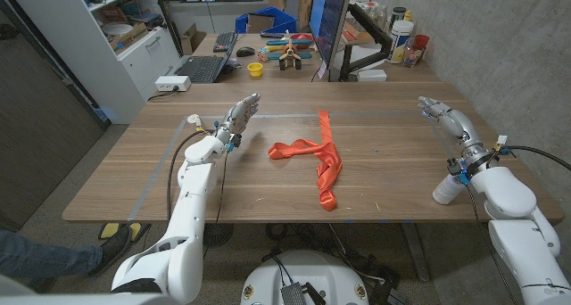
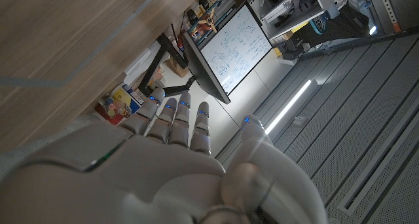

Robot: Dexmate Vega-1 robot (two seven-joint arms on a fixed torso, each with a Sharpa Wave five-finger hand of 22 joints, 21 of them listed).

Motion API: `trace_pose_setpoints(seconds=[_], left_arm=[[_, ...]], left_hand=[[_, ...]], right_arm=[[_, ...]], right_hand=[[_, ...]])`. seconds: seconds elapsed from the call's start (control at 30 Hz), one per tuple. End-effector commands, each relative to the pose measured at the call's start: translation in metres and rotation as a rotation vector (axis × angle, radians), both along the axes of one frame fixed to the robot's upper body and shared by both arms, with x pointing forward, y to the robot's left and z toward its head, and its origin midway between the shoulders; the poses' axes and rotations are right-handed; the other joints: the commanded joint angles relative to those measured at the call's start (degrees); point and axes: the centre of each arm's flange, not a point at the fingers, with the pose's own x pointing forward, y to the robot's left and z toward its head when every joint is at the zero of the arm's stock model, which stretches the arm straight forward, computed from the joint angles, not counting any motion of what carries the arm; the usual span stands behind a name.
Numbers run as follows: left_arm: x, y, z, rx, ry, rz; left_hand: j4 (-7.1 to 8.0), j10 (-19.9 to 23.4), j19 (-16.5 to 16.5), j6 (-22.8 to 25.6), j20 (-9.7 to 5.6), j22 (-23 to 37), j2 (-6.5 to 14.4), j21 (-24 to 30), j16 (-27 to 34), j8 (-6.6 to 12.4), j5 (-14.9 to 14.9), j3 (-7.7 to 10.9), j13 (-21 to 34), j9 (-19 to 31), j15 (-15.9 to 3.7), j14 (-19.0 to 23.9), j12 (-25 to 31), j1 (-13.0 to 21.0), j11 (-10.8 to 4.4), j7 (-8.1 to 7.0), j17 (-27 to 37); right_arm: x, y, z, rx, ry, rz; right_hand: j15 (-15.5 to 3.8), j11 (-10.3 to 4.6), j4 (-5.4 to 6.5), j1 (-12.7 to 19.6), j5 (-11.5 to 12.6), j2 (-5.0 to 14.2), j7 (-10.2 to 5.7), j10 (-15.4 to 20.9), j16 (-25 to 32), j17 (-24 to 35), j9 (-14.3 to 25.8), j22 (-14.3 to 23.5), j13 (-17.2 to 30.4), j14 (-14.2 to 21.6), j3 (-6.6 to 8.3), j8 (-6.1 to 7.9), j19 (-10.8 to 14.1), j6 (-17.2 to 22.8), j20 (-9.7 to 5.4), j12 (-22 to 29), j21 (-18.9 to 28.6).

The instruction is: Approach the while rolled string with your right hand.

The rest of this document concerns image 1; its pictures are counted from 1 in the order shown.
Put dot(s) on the black keyboard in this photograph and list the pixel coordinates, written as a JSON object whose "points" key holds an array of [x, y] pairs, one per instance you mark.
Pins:
{"points": [[225, 42]]}

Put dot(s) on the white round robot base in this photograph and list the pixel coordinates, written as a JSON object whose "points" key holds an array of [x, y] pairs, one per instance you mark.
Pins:
{"points": [[308, 274]]}

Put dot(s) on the yellow foot pedal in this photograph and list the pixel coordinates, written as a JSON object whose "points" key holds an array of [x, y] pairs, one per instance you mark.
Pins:
{"points": [[138, 229]]}

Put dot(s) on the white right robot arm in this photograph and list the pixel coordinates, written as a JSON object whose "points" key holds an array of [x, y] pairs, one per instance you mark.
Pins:
{"points": [[522, 233]]}

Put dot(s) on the dark lidded bottle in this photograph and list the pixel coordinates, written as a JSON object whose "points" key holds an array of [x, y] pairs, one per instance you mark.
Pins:
{"points": [[398, 15]]}

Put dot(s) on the clear glass jar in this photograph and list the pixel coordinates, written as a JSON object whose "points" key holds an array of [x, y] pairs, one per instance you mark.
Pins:
{"points": [[412, 56]]}

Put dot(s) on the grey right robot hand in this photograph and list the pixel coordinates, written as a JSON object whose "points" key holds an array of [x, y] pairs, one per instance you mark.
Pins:
{"points": [[459, 126]]}

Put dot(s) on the orange satin ribbon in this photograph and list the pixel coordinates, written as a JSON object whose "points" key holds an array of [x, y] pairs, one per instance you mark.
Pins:
{"points": [[330, 162]]}

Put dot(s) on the cardboard box in cabinet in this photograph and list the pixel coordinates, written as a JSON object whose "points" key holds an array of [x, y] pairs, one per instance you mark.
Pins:
{"points": [[129, 37]]}

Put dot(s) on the colourful toy cube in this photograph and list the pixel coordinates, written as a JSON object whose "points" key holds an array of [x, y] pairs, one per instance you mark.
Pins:
{"points": [[263, 54]]}

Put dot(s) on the wooden toy airplane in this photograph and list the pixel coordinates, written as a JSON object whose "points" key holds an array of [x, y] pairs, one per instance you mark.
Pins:
{"points": [[290, 53]]}

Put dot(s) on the person leg in jeans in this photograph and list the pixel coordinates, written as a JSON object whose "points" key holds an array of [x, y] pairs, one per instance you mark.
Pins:
{"points": [[44, 258]]}

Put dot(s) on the black computer monitor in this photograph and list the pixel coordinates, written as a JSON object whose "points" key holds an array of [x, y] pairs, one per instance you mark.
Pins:
{"points": [[328, 15]]}

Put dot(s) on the red bowl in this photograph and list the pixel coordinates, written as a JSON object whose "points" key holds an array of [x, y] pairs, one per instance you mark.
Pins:
{"points": [[303, 38]]}

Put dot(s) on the open cardboard box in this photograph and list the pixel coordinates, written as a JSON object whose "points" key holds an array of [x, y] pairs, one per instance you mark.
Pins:
{"points": [[192, 39]]}

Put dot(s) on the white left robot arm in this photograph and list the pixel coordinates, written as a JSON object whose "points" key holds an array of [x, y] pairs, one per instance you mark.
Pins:
{"points": [[192, 216]]}

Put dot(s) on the white wipes canister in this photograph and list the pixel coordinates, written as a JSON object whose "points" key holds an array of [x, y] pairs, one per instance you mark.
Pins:
{"points": [[400, 42]]}

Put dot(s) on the yellow plastic cup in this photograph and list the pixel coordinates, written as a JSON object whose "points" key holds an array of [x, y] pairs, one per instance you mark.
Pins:
{"points": [[255, 69]]}

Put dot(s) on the red plastic cup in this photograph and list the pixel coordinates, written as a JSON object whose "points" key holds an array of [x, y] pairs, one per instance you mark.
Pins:
{"points": [[421, 42]]}

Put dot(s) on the black laptop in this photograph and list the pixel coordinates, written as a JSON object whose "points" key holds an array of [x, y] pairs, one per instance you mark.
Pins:
{"points": [[201, 68]]}

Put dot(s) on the black computer mouse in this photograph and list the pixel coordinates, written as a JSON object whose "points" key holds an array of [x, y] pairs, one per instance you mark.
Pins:
{"points": [[245, 51]]}

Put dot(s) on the blue plastic bin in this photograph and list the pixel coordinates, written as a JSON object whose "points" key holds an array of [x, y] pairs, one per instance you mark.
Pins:
{"points": [[278, 17]]}

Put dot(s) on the black round grille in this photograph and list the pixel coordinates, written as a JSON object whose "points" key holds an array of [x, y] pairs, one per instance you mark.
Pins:
{"points": [[217, 235]]}

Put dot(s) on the white power strip box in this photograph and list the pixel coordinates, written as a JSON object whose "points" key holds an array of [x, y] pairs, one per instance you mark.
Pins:
{"points": [[171, 83]]}

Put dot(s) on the flat white box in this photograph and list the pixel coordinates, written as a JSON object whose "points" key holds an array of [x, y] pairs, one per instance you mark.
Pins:
{"points": [[371, 75]]}

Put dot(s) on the white shelf cabinet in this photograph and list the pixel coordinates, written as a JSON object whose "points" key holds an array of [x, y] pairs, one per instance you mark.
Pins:
{"points": [[138, 68]]}

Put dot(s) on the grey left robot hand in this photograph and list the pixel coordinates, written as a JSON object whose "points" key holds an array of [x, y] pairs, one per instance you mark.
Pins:
{"points": [[238, 117]]}

